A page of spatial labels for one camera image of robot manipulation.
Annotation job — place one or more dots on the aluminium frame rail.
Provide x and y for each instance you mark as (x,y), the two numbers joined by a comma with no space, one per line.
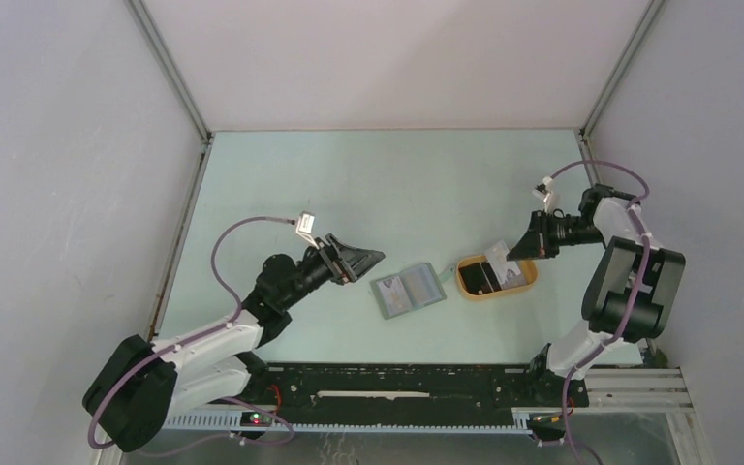
(610,390)

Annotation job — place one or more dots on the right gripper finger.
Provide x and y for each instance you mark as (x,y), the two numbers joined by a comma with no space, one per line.
(546,253)
(524,248)

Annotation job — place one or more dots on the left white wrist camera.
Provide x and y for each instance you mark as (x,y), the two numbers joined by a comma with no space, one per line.
(304,226)

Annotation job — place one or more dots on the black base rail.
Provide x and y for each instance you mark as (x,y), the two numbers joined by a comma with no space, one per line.
(410,395)

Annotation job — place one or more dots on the orange plastic tray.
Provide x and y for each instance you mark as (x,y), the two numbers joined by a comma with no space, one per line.
(529,270)

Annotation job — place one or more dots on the black VIP card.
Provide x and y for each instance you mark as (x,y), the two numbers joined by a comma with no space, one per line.
(478,279)

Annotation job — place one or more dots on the white VIP card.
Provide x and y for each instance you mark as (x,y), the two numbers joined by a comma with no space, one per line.
(508,273)
(394,295)

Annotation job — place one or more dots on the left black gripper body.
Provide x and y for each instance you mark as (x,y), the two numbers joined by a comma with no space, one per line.
(333,267)

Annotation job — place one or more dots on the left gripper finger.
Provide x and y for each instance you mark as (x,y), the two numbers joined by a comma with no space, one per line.
(359,261)
(349,276)

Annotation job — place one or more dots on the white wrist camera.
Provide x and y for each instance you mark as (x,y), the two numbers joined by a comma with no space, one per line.
(304,226)
(546,195)

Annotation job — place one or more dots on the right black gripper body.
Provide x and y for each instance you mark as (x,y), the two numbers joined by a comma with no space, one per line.
(551,232)

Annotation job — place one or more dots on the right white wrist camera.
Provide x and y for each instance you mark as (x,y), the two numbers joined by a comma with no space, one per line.
(546,195)

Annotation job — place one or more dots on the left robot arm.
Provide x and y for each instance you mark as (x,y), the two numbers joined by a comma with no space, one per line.
(205,346)

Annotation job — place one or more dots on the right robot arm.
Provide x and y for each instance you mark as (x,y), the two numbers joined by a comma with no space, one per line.
(630,294)

